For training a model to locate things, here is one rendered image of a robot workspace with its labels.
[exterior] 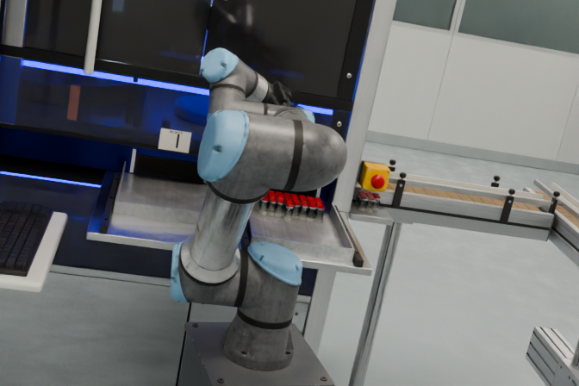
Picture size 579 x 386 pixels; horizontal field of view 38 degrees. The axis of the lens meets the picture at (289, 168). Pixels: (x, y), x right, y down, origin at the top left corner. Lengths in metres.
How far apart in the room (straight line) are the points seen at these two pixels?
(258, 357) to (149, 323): 0.89
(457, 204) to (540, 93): 5.05
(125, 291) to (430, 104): 5.15
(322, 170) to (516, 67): 6.24
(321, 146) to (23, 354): 1.54
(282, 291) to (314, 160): 0.43
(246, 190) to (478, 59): 6.12
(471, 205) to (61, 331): 1.30
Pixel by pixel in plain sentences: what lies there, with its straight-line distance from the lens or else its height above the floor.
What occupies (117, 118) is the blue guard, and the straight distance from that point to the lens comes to 2.34.
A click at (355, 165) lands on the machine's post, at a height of 1.03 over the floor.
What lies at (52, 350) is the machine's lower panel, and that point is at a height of 0.33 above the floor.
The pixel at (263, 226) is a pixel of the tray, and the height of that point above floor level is 0.88.
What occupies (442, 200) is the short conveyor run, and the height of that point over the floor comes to 0.93.
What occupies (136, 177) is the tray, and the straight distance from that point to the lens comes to 2.42.
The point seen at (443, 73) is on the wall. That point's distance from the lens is 7.32.
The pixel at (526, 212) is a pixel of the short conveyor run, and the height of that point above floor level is 0.93.
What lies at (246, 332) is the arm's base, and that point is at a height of 0.86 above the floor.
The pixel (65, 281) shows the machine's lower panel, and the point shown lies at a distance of 2.52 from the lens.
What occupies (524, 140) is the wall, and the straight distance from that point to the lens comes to 7.70.
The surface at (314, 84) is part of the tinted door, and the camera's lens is 2.34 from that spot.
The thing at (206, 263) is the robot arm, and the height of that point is 1.02.
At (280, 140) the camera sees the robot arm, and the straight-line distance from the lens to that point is 1.30.
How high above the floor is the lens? 1.64
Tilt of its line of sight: 16 degrees down
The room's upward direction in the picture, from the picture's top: 11 degrees clockwise
